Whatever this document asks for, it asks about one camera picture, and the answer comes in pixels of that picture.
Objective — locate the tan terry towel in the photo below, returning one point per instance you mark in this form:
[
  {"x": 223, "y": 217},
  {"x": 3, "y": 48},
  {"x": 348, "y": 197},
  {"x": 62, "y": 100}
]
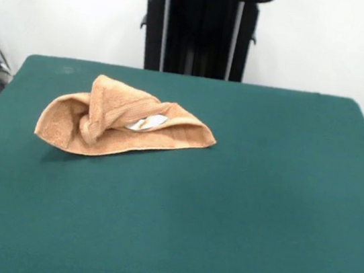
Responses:
[{"x": 121, "y": 107}]

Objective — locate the dark green table cloth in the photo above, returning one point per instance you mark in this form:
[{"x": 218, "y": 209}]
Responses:
[{"x": 56, "y": 210}]

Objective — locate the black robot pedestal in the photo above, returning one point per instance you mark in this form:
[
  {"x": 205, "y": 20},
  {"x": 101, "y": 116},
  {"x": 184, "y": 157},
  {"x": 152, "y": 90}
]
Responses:
[{"x": 198, "y": 43}]

